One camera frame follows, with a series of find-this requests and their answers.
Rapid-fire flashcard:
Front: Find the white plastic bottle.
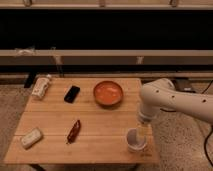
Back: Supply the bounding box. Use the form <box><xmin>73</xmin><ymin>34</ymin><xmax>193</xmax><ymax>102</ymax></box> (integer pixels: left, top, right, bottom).
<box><xmin>32</xmin><ymin>74</ymin><xmax>52</xmax><ymax>100</ymax></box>

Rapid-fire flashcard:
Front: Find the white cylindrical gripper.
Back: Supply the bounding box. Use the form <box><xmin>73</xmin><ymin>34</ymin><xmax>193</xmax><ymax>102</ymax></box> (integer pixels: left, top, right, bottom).
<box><xmin>137</xmin><ymin>112</ymin><xmax>153</xmax><ymax>138</ymax></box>

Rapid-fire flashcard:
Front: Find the black cable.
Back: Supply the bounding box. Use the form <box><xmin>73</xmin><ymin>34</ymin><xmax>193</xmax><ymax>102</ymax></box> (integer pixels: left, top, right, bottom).
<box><xmin>159</xmin><ymin>79</ymin><xmax>213</xmax><ymax>168</ymax></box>

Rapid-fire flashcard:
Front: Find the orange bowl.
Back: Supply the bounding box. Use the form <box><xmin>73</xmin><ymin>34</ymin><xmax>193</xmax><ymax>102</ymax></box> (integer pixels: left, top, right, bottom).
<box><xmin>93</xmin><ymin>81</ymin><xmax>123</xmax><ymax>106</ymax></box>

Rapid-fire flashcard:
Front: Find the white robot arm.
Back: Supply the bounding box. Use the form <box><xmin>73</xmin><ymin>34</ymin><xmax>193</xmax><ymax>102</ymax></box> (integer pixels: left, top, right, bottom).
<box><xmin>137</xmin><ymin>78</ymin><xmax>213</xmax><ymax>125</ymax></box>

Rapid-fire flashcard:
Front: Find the white ceramic cup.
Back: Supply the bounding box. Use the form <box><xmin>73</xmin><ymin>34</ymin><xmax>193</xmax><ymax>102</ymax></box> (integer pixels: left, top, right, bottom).
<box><xmin>126</xmin><ymin>128</ymin><xmax>147</xmax><ymax>153</ymax></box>

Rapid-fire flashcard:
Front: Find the red chili pepper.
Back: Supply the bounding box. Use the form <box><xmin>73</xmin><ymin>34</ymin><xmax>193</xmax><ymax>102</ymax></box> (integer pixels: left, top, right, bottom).
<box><xmin>67</xmin><ymin>120</ymin><xmax>81</xmax><ymax>144</ymax></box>

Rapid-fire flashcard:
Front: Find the black smartphone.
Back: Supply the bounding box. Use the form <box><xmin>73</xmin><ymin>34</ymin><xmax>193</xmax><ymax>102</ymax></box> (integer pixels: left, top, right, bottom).
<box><xmin>64</xmin><ymin>86</ymin><xmax>80</xmax><ymax>103</ymax></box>

